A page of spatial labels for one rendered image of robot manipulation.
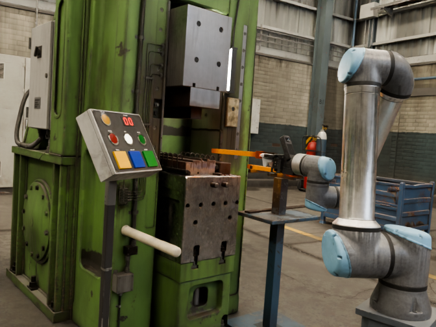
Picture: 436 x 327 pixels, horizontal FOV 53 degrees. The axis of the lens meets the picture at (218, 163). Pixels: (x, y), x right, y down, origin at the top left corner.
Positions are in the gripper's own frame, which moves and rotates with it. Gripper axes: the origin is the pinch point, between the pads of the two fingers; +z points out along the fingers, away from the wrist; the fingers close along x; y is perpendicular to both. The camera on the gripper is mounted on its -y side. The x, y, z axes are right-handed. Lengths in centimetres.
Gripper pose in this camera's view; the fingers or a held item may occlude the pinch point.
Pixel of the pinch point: (263, 154)
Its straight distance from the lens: 199.6
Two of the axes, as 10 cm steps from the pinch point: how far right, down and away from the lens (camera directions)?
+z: -6.5, -1.2, 7.5
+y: -0.9, 9.9, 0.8
